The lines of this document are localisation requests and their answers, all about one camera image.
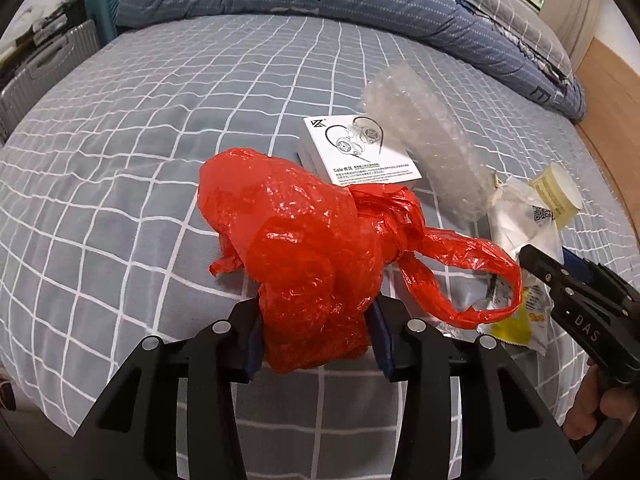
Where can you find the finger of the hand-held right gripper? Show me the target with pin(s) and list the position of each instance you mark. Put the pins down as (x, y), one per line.
(547, 270)
(582, 270)

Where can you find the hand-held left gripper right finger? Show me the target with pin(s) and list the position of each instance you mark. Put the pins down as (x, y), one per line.
(382, 345)

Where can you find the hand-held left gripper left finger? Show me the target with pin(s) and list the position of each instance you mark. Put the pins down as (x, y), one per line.
(252, 345)

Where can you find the clear plastic bag white contents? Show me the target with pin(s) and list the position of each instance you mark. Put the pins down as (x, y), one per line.
(515, 225)

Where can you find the yellow and white snack wrapper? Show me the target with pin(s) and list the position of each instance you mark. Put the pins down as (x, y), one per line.
(515, 330)

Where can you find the yellow paper cup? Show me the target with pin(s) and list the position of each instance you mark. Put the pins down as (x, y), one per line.
(560, 195)

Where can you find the red plastic bag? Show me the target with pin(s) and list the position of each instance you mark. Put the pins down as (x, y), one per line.
(300, 240)

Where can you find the clear bubble wrap sheet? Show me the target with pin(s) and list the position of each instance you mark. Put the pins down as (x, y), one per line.
(430, 150)

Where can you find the white earphone box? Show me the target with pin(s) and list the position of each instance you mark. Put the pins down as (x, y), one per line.
(350, 155)

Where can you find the person's right hand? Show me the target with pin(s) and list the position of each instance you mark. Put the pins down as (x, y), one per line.
(610, 410)

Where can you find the wooden headboard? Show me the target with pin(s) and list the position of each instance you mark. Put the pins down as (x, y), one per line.
(610, 110)

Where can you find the grey checked pillow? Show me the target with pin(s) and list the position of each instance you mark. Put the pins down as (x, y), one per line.
(515, 15)

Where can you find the grey suitcase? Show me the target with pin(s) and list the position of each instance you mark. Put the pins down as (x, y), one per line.
(40, 75)

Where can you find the pile of assorted clutter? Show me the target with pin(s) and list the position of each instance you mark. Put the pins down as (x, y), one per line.
(45, 22)

